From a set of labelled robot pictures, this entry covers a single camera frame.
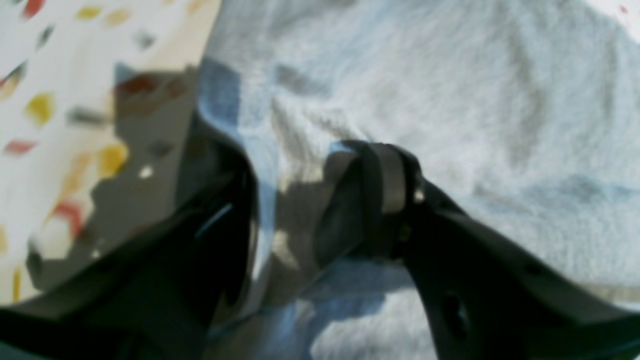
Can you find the grey T-shirt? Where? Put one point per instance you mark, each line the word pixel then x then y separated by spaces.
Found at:
pixel 525 112

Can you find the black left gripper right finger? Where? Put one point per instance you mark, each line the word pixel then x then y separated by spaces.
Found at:
pixel 483 296

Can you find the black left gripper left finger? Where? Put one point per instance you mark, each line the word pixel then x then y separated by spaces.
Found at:
pixel 158 295

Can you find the terrazzo patterned tablecloth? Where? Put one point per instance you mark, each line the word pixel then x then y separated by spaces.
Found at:
pixel 96 102

